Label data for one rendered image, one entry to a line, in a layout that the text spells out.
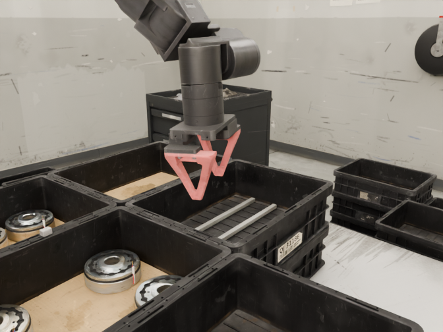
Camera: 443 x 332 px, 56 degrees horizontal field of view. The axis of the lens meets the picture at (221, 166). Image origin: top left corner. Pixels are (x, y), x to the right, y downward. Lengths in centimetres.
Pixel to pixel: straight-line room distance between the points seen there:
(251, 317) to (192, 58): 43
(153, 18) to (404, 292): 82
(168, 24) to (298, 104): 370
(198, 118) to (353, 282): 66
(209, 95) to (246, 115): 187
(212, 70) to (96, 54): 370
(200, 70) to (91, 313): 45
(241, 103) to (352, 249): 135
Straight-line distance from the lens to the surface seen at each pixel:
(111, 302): 79
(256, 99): 247
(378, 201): 209
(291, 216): 86
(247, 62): 62
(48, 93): 405
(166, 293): 62
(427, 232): 190
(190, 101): 57
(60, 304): 81
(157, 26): 60
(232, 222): 103
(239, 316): 74
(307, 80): 416
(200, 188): 57
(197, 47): 56
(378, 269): 116
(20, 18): 394
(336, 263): 115
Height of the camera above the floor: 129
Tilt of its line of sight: 19 degrees down
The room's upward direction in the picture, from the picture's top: straight up
